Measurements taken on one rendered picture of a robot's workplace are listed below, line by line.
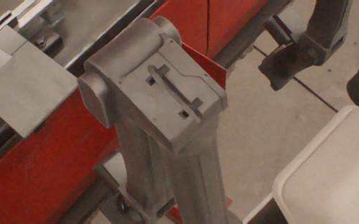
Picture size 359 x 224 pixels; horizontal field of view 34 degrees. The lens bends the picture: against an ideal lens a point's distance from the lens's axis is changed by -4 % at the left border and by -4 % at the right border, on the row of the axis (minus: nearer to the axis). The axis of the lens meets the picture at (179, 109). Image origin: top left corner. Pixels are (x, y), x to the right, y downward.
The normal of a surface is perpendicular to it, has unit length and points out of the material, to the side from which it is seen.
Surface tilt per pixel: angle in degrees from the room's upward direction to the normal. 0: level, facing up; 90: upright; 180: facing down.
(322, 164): 42
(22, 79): 0
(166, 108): 13
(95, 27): 0
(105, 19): 0
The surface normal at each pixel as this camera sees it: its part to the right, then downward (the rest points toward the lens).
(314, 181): -0.49, -0.78
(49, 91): -0.03, -0.50
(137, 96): 0.13, -0.36
